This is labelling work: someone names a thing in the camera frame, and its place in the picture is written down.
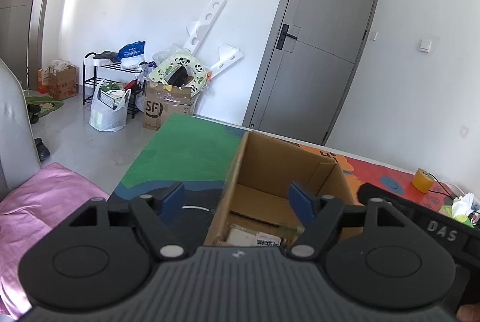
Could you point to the white chair back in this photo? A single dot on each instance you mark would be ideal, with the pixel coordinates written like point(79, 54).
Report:
point(19, 157)

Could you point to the small brown cardboard box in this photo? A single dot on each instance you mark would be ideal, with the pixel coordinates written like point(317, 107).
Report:
point(62, 83)

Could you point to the pink cloth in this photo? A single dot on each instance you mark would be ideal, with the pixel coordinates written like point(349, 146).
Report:
point(28, 214)

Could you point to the short white perforated board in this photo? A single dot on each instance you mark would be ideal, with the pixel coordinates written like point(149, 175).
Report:
point(227, 56)

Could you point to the white wall switch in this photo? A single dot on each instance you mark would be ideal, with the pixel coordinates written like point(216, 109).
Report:
point(426, 45)

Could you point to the open cardboard box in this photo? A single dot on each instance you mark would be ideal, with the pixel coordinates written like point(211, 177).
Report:
point(255, 195)

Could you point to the white plastic shopping bag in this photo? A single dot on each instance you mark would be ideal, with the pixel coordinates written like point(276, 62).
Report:
point(109, 107)

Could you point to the colourful cartoon table mat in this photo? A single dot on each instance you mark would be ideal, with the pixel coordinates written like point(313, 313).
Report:
point(199, 152)

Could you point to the black shoe rack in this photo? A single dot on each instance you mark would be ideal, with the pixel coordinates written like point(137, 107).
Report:
point(95, 70)

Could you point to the tall white perforated board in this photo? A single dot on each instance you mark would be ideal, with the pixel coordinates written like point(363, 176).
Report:
point(198, 31)

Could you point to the green cartoon floor mat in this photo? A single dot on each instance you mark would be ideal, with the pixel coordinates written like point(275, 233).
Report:
point(42, 105)

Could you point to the grey door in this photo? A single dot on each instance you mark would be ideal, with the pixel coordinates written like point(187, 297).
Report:
point(299, 91)

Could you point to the yellow tape roll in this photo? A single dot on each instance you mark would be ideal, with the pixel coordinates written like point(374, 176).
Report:
point(422, 181)

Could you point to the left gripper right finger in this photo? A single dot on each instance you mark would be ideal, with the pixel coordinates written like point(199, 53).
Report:
point(373, 254)

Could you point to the blue plastic bag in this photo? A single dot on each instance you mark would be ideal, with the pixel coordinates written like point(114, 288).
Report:
point(131, 50)

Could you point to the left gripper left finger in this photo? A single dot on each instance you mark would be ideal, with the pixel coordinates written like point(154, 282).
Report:
point(103, 252)

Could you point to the black shoe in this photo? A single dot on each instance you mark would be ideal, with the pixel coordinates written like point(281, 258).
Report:
point(43, 151)

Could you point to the black DAS case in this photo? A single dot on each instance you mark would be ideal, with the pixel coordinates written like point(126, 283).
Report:
point(461, 241)

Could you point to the SF cardboard box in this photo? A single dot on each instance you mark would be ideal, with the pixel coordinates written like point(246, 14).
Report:
point(161, 101)

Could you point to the black door handle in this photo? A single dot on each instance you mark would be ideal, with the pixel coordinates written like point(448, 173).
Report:
point(284, 34)

